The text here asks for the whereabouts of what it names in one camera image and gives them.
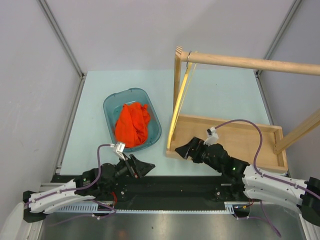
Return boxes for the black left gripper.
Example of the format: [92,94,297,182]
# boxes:
[104,152,155,188]

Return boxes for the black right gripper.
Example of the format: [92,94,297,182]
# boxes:
[175,136,223,173]

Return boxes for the orange t shirt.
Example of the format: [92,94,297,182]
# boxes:
[115,102,151,148]

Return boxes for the yellow hanger with metal hook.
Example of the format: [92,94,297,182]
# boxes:
[166,46,197,151]

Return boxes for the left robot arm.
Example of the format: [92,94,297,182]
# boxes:
[22,154,156,223]

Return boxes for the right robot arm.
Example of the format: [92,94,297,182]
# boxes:
[175,137,320,226]

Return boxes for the teal plastic tub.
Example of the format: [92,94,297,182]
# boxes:
[102,87,162,153]

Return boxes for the wooden clothes rack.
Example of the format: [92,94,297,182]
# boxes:
[166,51,320,174]

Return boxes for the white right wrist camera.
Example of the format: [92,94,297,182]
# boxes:
[203,127,219,146]

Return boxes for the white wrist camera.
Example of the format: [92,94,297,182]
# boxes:
[109,142,129,161]
[203,127,219,146]

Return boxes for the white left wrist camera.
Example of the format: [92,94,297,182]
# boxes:
[109,142,129,161]

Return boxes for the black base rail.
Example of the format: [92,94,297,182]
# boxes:
[51,175,248,210]

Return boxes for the white cable duct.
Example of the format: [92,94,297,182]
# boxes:
[53,201,251,215]

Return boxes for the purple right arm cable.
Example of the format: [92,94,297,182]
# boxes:
[216,119,320,237]

